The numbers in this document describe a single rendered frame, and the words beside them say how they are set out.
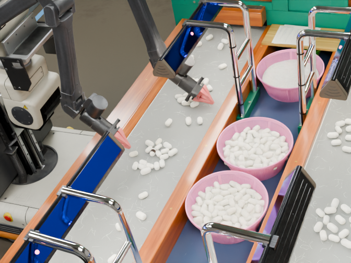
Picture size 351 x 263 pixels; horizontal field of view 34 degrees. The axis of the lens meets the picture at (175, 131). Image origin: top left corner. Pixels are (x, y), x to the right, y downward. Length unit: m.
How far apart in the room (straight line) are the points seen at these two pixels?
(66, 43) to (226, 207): 0.74
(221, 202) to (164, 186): 0.22
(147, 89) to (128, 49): 1.75
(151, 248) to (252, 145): 0.55
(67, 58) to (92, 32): 2.52
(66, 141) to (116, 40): 1.40
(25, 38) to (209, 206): 1.03
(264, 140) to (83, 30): 2.65
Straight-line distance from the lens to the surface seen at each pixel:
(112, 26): 4.44
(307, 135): 2.05
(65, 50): 1.90
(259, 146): 2.06
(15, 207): 2.81
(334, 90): 1.74
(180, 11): 2.78
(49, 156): 3.00
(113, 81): 3.83
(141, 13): 2.16
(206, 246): 1.41
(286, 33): 2.54
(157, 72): 1.93
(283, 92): 2.28
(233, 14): 2.59
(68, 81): 1.97
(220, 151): 2.04
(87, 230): 1.93
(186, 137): 2.14
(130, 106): 2.31
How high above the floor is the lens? 2.16
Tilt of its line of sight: 41 degrees down
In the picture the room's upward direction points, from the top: 13 degrees counter-clockwise
